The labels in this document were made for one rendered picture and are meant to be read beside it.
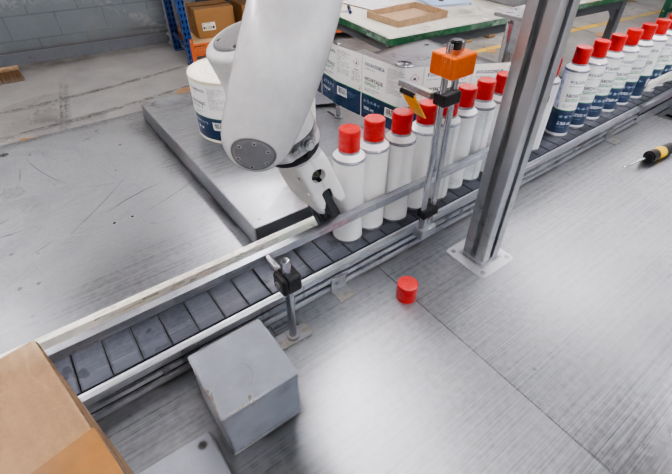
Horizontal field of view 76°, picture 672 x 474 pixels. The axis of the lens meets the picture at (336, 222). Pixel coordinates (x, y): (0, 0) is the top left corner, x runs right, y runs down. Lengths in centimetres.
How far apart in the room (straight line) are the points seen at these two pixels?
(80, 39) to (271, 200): 434
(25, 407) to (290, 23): 34
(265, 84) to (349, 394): 41
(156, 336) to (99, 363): 7
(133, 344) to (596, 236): 83
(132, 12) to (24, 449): 484
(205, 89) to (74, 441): 81
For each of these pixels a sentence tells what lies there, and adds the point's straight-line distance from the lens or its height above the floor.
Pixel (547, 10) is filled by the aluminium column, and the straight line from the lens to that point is 62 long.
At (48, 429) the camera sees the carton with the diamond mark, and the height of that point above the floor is 112.
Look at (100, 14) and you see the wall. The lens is 503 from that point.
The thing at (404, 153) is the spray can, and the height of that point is 102.
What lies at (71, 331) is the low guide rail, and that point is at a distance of 67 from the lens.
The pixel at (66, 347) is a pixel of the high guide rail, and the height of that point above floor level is 96.
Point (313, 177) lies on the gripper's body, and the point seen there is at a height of 105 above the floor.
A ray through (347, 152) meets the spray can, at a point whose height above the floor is 105.
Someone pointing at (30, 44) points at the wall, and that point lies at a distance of 508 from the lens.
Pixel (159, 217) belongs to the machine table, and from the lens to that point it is 95.
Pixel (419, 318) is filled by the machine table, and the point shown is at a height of 83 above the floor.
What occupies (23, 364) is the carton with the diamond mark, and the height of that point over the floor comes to 112.
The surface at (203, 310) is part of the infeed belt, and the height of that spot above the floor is 88.
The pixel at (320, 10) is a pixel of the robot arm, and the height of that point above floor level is 128.
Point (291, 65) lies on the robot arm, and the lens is 41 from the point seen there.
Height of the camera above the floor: 138
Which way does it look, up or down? 39 degrees down
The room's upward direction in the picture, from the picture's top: straight up
